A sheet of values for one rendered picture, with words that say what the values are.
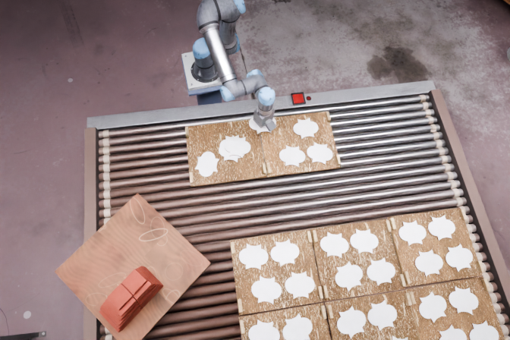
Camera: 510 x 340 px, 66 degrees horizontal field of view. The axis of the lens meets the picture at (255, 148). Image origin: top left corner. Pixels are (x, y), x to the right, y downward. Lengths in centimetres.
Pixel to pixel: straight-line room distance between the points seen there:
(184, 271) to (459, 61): 318
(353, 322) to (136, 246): 108
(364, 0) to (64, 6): 284
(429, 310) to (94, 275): 159
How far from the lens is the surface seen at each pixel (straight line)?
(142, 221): 200
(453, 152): 249
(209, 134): 221
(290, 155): 217
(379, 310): 213
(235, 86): 185
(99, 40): 388
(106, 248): 201
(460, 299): 229
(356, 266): 210
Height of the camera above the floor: 295
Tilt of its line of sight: 68 degrees down
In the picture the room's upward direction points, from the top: 8 degrees clockwise
